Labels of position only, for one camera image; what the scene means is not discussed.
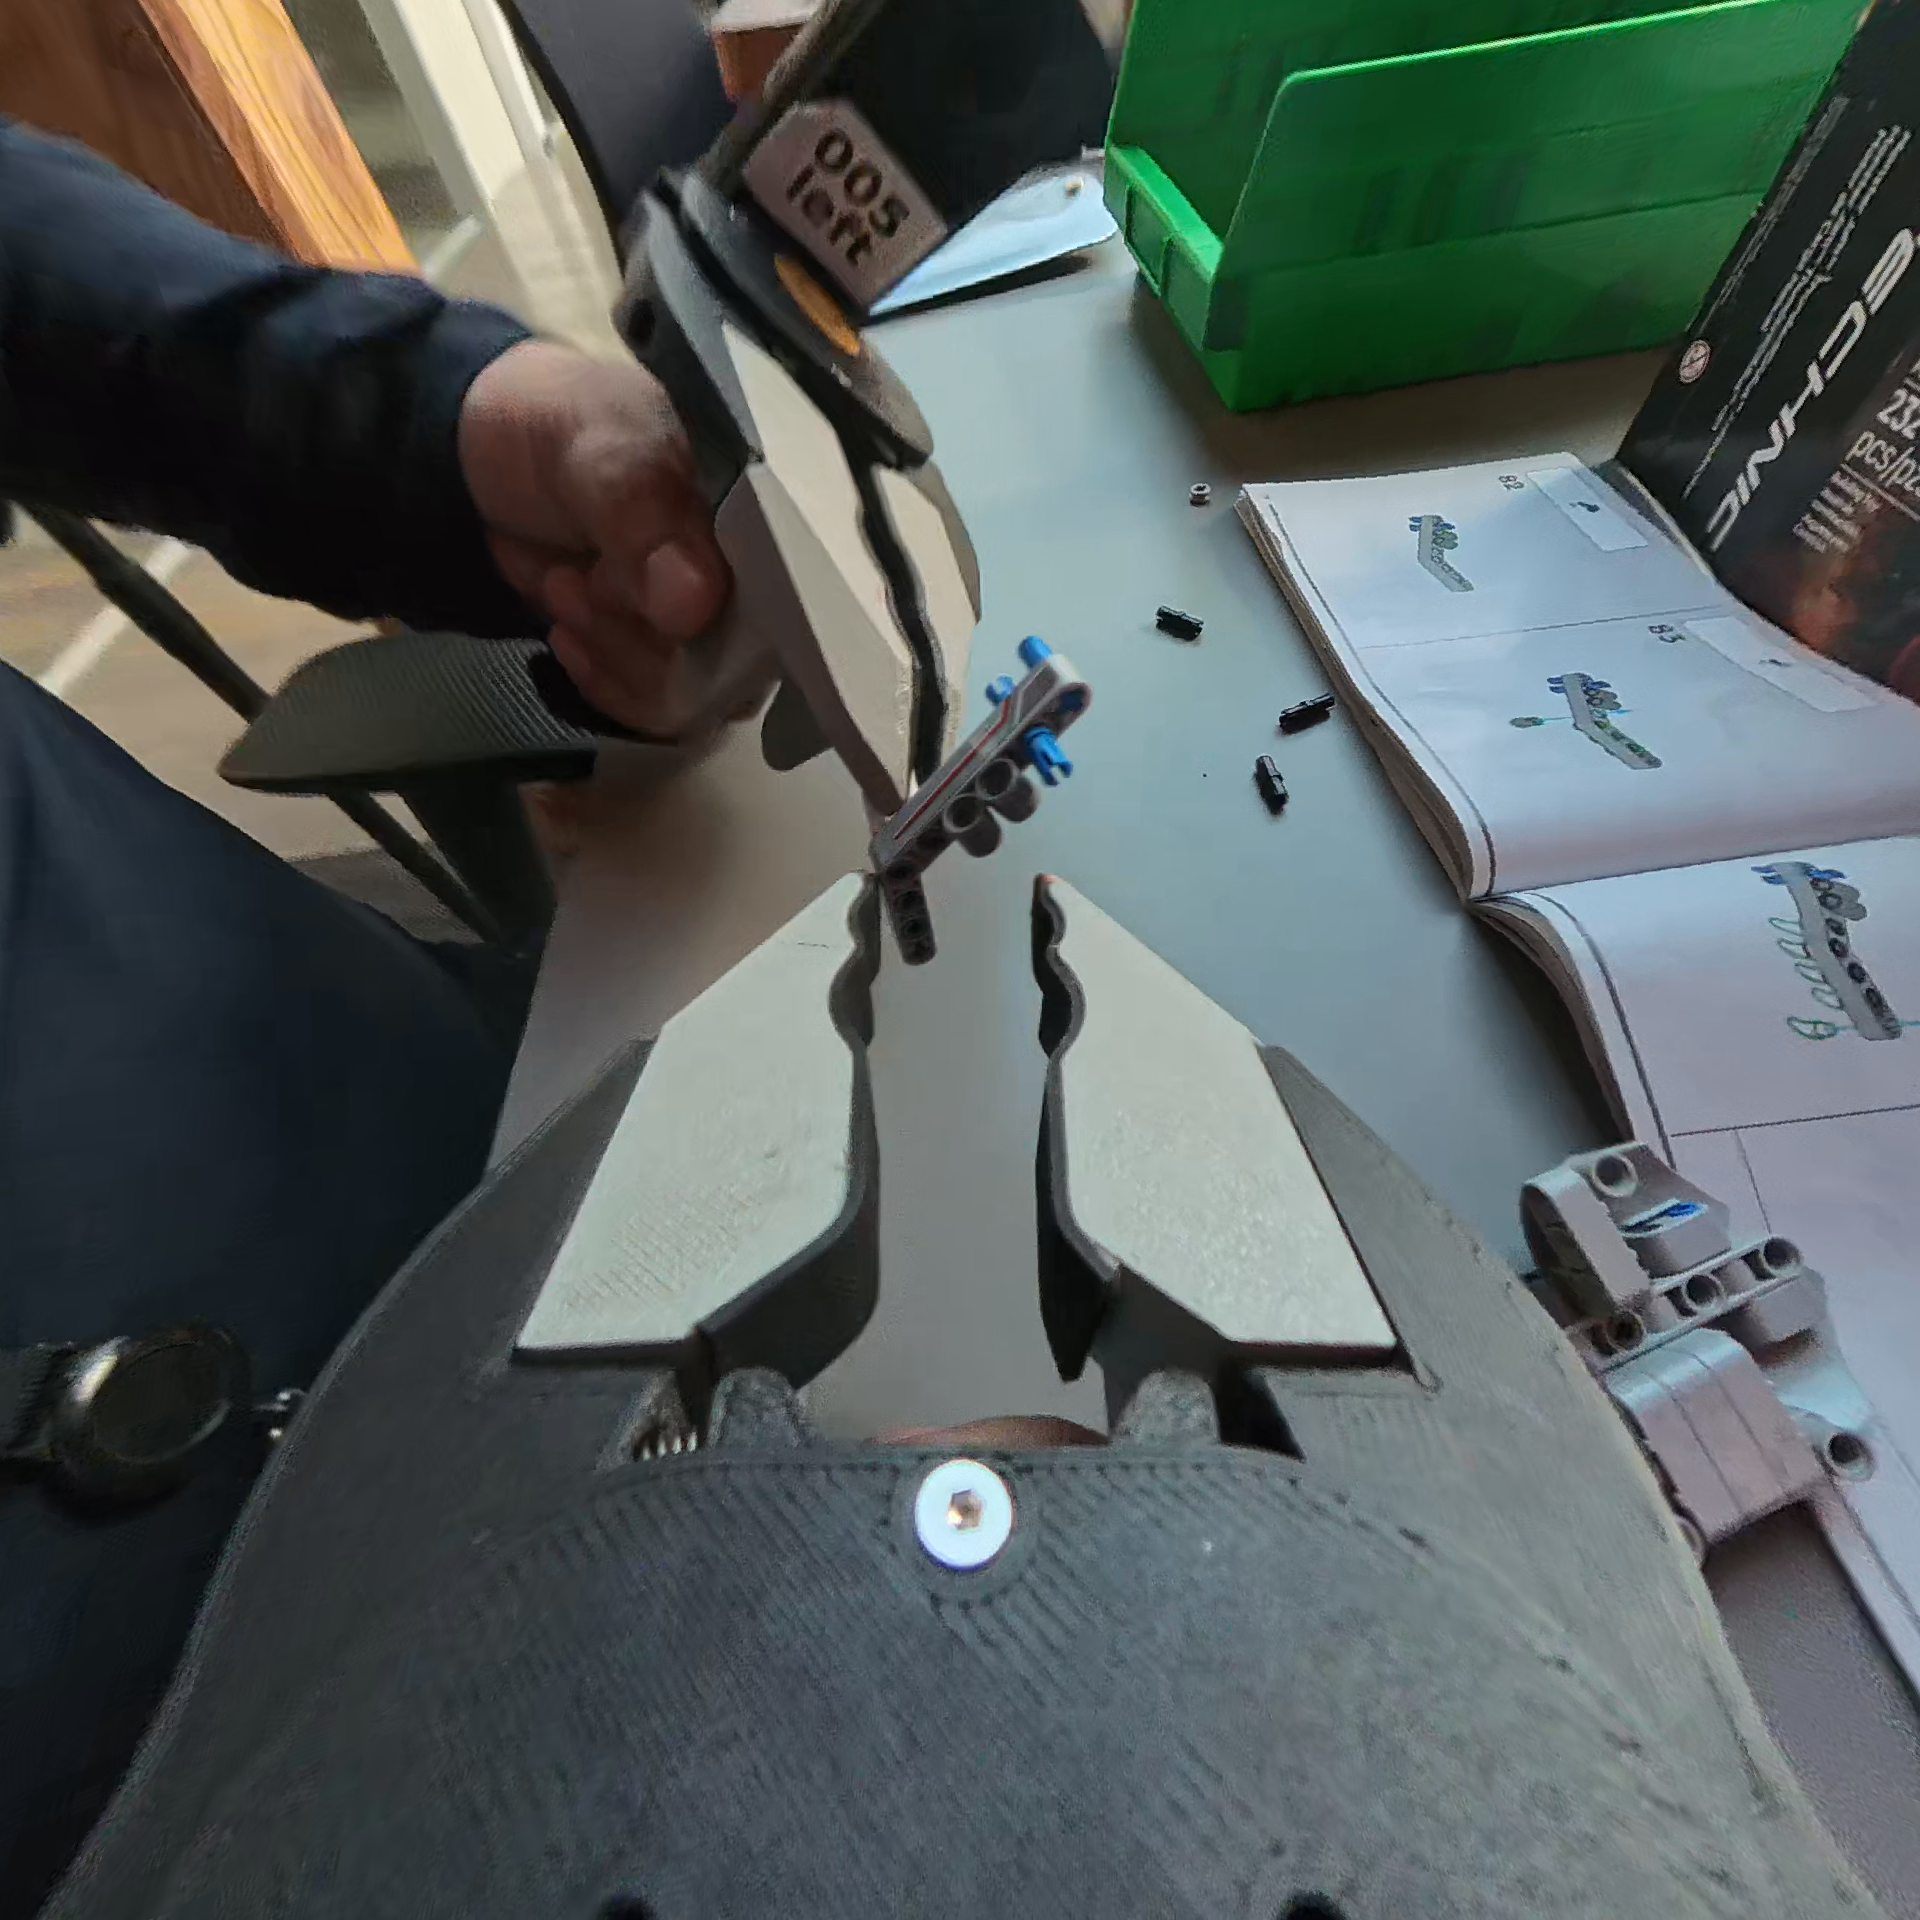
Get wooden cabinet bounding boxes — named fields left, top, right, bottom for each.
left=0, top=0, right=416, bottom=274

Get person's dark trouser legs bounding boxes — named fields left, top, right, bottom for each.
left=0, top=657, right=547, bottom=1920

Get black office chair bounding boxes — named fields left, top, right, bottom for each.
left=37, top=507, right=635, bottom=948

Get dark chair back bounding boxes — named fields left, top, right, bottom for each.
left=506, top=0, right=1115, bottom=234

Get person's left forearm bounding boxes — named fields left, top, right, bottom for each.
left=0, top=123, right=535, bottom=632

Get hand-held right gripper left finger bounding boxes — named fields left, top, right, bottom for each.
left=513, top=870, right=890, bottom=1395

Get grey lego beam blue pins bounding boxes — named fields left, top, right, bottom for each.
left=871, top=643, right=1091, bottom=961

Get green plastic bin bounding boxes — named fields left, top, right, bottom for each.
left=1104, top=0, right=1871, bottom=420

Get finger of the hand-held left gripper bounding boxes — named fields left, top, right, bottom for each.
left=715, top=449, right=925, bottom=820
left=881, top=458, right=979, bottom=784

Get pale blue paper sheet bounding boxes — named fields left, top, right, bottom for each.
left=871, top=187, right=1115, bottom=322

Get person's left hand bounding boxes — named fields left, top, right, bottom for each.
left=458, top=339, right=737, bottom=724

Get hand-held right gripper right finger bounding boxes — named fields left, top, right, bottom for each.
left=1032, top=870, right=1399, bottom=1395

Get lego instruction booklet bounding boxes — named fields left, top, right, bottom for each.
left=1235, top=449, right=1920, bottom=1695

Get grey lego assembly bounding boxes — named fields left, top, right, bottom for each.
left=1518, top=1145, right=1878, bottom=1563

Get black lego box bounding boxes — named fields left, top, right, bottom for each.
left=1617, top=0, right=1920, bottom=707

